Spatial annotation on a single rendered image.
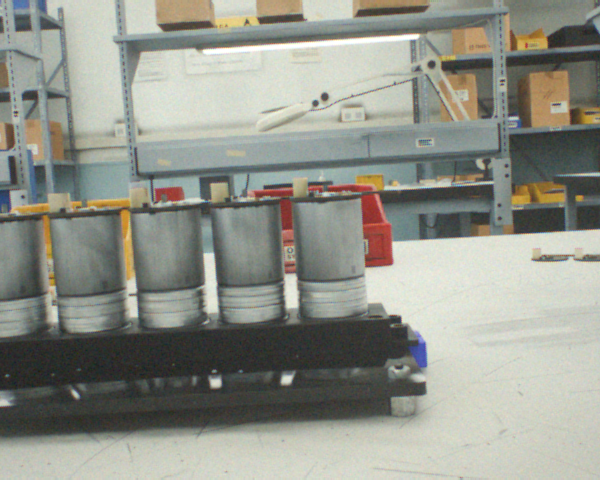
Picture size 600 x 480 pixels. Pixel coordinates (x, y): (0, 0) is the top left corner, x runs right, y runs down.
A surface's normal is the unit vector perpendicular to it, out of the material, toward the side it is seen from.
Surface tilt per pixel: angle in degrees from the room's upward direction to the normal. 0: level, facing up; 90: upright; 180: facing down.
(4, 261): 90
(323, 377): 0
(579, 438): 0
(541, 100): 89
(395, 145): 90
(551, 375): 0
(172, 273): 90
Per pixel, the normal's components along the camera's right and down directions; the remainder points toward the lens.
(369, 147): -0.04, 0.09
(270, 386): -0.07, -0.99
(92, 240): 0.36, 0.06
